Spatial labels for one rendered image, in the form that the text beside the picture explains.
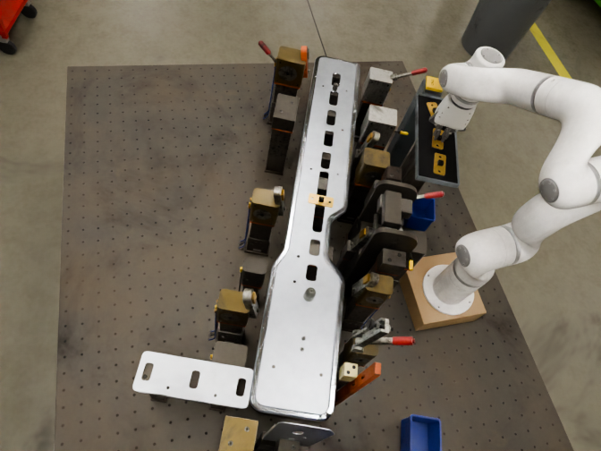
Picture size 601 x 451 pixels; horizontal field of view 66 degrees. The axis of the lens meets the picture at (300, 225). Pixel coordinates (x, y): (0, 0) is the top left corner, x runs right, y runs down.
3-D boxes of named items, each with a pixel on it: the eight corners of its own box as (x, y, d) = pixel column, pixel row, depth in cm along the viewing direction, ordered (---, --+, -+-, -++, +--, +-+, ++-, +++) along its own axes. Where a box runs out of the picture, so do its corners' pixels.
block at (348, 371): (317, 388, 151) (344, 361, 120) (327, 390, 151) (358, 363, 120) (316, 399, 149) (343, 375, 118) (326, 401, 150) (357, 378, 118)
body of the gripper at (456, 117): (481, 93, 138) (463, 119, 148) (448, 83, 138) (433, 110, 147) (480, 110, 134) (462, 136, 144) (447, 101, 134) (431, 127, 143)
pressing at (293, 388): (309, 53, 188) (310, 50, 187) (362, 65, 190) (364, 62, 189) (246, 410, 117) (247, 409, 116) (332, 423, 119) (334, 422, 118)
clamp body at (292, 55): (264, 109, 208) (273, 43, 177) (293, 116, 209) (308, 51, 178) (260, 123, 204) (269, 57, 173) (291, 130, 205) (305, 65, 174)
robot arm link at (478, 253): (495, 283, 150) (537, 252, 129) (444, 296, 146) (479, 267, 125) (478, 250, 155) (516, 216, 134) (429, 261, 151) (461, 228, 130)
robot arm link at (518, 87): (504, 119, 106) (432, 92, 131) (561, 114, 110) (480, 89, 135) (512, 79, 101) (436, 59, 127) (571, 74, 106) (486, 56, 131)
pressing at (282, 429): (262, 437, 114) (280, 418, 85) (308, 444, 115) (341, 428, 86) (262, 439, 114) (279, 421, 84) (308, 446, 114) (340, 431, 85)
